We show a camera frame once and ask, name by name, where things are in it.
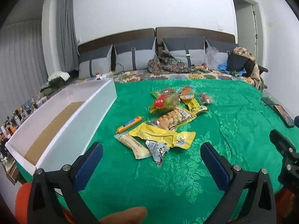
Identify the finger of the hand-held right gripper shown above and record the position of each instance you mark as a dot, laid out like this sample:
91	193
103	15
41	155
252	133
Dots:
297	121
281	142

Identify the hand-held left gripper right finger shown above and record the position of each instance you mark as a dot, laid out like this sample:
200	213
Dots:
215	165

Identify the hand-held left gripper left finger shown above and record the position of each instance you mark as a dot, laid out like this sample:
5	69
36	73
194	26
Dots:
90	165

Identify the white snack packet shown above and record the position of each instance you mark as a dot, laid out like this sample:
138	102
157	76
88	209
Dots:
134	145

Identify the white cardboard box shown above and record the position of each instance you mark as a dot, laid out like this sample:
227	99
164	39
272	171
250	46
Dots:
93	112

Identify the orange sausage stick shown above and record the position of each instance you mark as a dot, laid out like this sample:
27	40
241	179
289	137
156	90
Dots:
129	124

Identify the small grey snack packet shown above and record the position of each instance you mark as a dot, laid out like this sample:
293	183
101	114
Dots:
156	149

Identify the yellow and brown snack packet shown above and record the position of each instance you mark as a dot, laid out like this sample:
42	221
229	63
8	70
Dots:
193	106

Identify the long yellow snack packet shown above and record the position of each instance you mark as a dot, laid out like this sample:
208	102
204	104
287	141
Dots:
158	134

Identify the clear yellow peanut packet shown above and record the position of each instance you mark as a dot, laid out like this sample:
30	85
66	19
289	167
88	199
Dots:
170	119

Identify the clear packet with brown meat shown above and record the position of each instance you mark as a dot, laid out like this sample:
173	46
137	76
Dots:
205	98

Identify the orange snack packet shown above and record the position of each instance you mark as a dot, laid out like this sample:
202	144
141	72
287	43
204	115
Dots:
186	92

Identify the green packet with red label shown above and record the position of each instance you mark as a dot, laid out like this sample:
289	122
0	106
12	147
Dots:
163	102

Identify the green brown snack packet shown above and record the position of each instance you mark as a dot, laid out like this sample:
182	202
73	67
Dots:
161	92

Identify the person's left hand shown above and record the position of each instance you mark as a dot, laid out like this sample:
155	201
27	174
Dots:
126	217

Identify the phone with lit screen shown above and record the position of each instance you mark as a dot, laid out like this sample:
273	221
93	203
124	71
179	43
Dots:
283	115

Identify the orange cloth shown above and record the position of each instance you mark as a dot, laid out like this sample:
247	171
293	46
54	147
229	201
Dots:
22	198

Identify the row of small bottles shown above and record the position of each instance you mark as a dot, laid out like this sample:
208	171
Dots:
23	112

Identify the black bag with clothes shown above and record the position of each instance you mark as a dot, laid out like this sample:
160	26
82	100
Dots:
243	50

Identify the red and white small bottle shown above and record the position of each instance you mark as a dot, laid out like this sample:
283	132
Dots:
100	76

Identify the blue cloth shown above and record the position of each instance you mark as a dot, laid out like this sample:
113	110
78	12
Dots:
223	67

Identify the floral bedsheet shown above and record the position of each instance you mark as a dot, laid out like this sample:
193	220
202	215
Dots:
182	76

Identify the white cloth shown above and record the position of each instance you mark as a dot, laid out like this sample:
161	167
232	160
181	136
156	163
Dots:
59	75

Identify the clear plastic bag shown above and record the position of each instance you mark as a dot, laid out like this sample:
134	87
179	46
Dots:
211	57

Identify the white door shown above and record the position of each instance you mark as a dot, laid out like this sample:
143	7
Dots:
243	28

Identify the floral cloth heap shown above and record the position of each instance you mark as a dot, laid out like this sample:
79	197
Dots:
168	63

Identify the white sheer curtain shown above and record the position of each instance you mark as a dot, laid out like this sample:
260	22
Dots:
21	63

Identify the brown headboard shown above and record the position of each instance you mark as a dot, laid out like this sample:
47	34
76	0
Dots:
130	33

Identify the grey curtain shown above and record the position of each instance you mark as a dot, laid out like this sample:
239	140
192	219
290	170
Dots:
66	28

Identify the white wall switch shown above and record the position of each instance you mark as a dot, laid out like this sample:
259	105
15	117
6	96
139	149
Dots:
220	26

